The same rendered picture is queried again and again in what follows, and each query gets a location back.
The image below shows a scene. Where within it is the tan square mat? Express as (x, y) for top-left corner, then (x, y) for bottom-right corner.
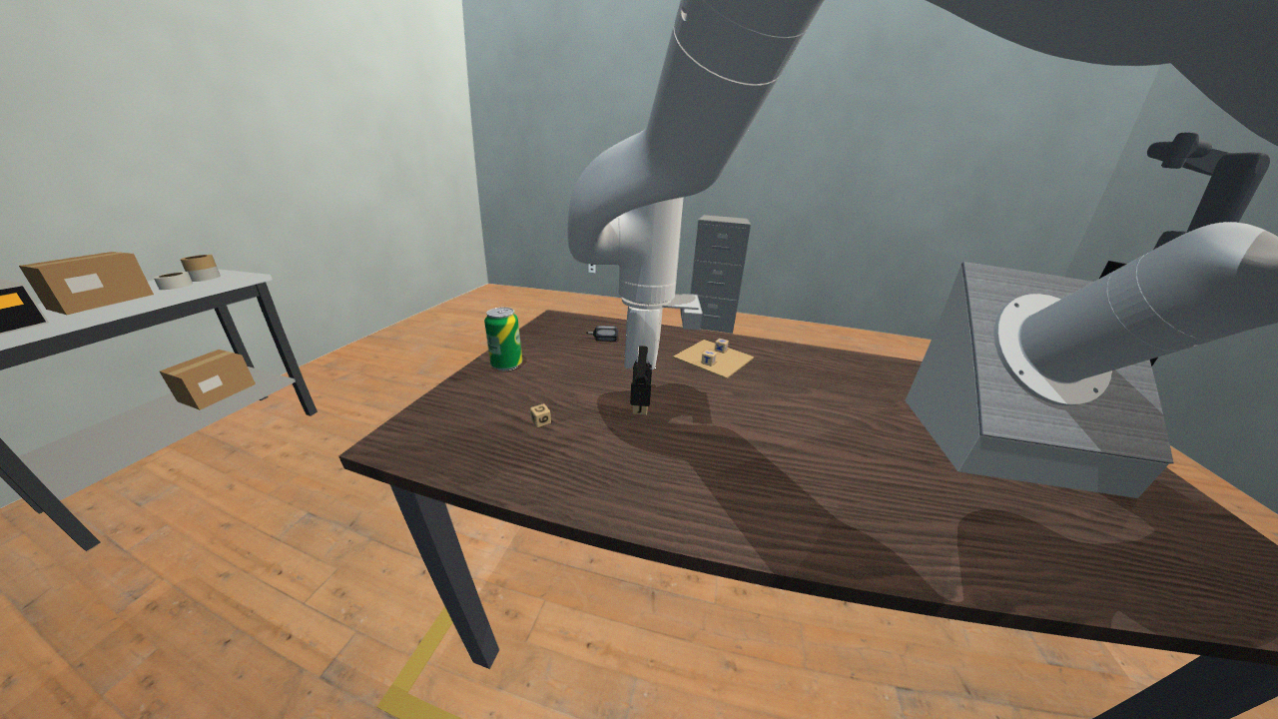
(674, 340), (753, 379)

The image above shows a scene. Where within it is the green drink can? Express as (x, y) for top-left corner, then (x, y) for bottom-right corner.
(484, 308), (521, 370)

